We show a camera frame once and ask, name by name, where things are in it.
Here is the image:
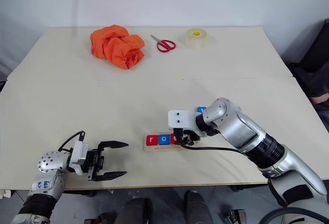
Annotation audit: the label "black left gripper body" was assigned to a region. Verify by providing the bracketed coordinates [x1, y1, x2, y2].
[85, 147, 105, 181]

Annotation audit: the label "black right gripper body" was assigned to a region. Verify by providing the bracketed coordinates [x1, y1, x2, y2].
[172, 127, 202, 144]

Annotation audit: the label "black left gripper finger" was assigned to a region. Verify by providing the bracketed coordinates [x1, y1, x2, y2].
[97, 140, 130, 151]
[93, 171, 128, 182]

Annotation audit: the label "wooden letter tray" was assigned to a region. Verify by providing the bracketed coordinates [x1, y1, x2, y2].
[143, 134, 199, 154]

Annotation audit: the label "dark rounded shape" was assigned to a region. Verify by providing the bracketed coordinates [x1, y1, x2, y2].
[184, 190, 214, 224]
[116, 197, 153, 224]

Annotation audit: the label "clear packing tape roll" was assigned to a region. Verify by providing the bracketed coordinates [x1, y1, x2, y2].
[185, 28, 208, 50]

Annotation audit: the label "crumpled orange cloth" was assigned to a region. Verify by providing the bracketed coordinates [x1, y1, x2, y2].
[89, 24, 145, 70]

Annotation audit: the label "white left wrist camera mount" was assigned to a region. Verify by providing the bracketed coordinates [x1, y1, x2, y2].
[68, 140, 89, 176]

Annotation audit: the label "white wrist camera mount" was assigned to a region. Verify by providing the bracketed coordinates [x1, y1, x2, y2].
[68, 140, 89, 176]
[168, 109, 206, 139]

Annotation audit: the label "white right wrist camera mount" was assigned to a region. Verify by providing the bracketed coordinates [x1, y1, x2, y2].
[168, 109, 206, 139]

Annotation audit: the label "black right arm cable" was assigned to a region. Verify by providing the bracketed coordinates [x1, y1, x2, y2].
[176, 140, 249, 156]

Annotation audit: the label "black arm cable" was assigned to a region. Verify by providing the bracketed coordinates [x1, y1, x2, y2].
[176, 140, 249, 156]
[57, 130, 86, 153]

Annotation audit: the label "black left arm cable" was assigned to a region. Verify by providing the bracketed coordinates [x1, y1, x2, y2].
[57, 130, 86, 153]

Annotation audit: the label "red handled scissors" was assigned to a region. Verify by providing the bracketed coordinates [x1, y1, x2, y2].
[150, 34, 177, 53]

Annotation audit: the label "thick black hose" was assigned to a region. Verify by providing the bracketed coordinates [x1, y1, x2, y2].
[259, 207, 329, 224]

